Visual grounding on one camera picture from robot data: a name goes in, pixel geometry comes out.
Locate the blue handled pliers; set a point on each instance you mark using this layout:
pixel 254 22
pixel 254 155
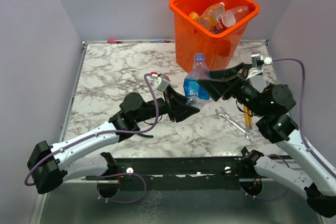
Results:
pixel 146 136

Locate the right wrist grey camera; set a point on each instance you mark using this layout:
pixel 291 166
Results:
pixel 258 61

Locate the orange plastic bin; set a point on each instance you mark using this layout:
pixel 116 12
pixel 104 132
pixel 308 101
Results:
pixel 191 37

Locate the crushed orange label bottle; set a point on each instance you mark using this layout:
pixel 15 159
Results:
pixel 211 16

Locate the grey small case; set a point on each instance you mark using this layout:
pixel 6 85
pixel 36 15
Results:
pixel 258 82

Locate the silver wrench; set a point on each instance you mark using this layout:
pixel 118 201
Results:
pixel 246 132

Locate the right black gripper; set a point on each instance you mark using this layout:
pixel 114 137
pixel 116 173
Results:
pixel 226 86

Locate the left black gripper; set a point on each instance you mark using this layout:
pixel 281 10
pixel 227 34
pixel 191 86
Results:
pixel 180 111

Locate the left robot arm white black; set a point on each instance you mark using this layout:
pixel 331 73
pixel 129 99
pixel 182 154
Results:
pixel 51 165

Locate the light blue label bottle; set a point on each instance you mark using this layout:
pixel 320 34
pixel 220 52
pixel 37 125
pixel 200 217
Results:
pixel 196 95

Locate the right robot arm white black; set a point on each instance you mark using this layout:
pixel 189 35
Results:
pixel 317 184

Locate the orange juice small bottle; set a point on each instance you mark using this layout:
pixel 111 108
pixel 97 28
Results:
pixel 194 16

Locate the blue red pen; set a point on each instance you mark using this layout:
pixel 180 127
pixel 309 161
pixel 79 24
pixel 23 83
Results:
pixel 160 41

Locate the red white label bottle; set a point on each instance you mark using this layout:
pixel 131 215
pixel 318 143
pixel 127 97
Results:
pixel 229 18

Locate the red marker pen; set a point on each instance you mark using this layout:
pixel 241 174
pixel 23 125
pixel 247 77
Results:
pixel 114 42

